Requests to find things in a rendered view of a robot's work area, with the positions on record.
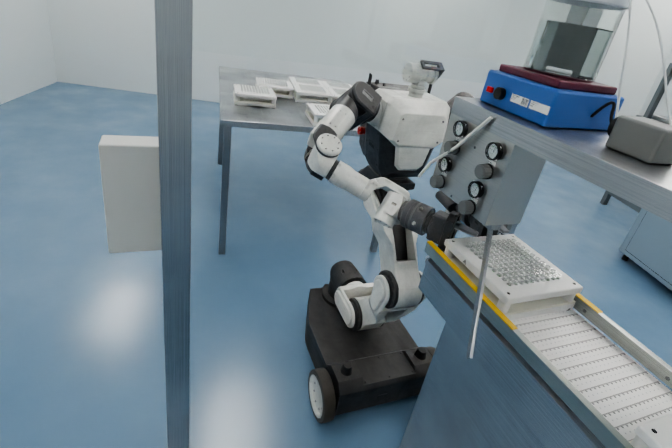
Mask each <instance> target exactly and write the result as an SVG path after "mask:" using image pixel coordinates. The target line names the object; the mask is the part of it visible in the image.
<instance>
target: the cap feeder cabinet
mask: <svg viewBox="0 0 672 448"><path fill-rule="evenodd" d="M619 250H620V251H621V252H622V253H624V255H623V257H622V260H624V261H628V259H629V258H630V259H631V260H633V261H634V262H635V263H636V264H638V265H639V266H640V267H642V268H643V269H644V270H645V271H647V272H648V273H649V274H651V275H652V276H653V277H654V278H656V279H657V280H658V281H660V282H661V283H662V284H663V285H665V286H666V287H667V288H669V289H670V290H671V291H672V223H670V222H668V221H666V220H664V219H662V218H660V217H658V216H656V215H654V214H652V213H650V212H648V211H646V210H645V209H643V208H642V209H641V210H640V212H639V214H638V216H637V218H636V219H635V221H634V223H633V225H632V227H631V228H630V230H629V232H628V234H627V236H626V237H625V239H624V241H623V243H622V245H621V246H620V248H619Z"/></svg>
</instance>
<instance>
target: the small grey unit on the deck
mask: <svg viewBox="0 0 672 448"><path fill-rule="evenodd" d="M607 133H608V135H609V137H608V140H607V142H606V144H605V146H606V147H607V148H610V149H612V150H615V151H617V152H620V153H622V154H625V155H627V156H630V157H632V158H635V159H637V160H639V161H642V162H644V163H647V164H672V126H671V125H668V124H665V123H662V122H659V121H655V120H652V119H649V118H646V117H637V116H626V115H621V116H618V117H616V118H615V119H613V120H612V121H611V123H610V124H609V126H608V130H607Z"/></svg>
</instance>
